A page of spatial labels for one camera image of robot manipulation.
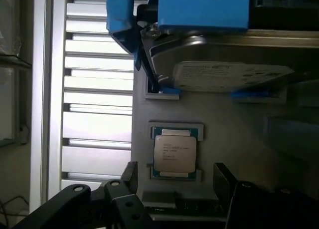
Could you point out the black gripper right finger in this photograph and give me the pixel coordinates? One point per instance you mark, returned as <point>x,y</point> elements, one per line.
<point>249,204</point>

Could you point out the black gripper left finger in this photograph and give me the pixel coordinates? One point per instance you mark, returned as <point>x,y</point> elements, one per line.
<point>117,199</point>

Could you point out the silver CPU with green edge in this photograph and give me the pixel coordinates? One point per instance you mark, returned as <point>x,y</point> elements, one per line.
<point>175,151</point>

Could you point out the black graphics card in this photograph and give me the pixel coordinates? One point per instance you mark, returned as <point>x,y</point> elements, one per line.
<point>197,207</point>

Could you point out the grey parts rack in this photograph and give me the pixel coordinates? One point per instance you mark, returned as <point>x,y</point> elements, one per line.
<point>224,119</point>

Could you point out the metal slat table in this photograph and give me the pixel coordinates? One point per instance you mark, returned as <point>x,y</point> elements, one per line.
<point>94,89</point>

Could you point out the silver hard disk with label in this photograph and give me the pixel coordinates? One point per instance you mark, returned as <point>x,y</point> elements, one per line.
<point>224,64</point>

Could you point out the blue disk bracket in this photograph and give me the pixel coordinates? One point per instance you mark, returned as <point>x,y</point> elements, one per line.
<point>184,12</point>

